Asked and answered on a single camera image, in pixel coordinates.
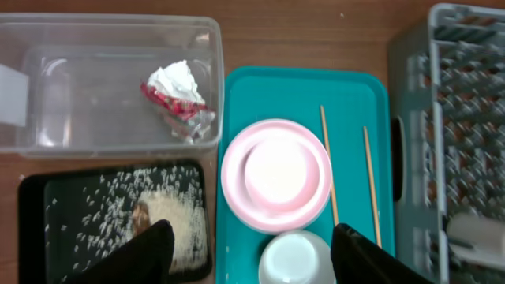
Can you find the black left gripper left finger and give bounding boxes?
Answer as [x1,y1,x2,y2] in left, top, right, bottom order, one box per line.
[66,220,174,284]

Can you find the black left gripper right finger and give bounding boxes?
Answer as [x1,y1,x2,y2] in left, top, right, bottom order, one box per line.
[331,223,432,284]

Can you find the grey bowl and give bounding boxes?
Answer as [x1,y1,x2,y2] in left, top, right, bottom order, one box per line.
[258,230,336,284]

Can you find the rice food scraps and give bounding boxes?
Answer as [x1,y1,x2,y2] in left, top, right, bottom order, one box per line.
[44,163,209,280]

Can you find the pink bowl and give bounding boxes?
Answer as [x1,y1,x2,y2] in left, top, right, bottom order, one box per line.
[244,138,320,212]

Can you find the red snack wrapper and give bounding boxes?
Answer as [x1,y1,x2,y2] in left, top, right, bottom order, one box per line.
[140,83,216,144]

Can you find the wooden chopstick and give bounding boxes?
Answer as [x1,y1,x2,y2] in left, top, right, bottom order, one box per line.
[319,104,340,228]
[363,126,382,248]

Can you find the white napkin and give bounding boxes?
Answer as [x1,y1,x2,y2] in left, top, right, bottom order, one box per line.
[147,60,206,105]

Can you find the black food waste tray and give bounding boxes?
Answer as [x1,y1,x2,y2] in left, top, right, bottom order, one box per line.
[18,159,212,283]

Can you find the grey dishwasher rack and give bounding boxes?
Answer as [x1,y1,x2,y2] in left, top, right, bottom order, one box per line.
[387,3,504,283]

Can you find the pink plate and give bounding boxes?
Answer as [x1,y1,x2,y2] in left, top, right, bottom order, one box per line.
[220,119,333,234]

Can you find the teal plastic tray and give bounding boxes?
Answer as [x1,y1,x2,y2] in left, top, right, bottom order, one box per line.
[215,65,396,284]

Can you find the clear plastic bin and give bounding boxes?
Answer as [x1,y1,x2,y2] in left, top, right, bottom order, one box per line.
[1,13,224,158]

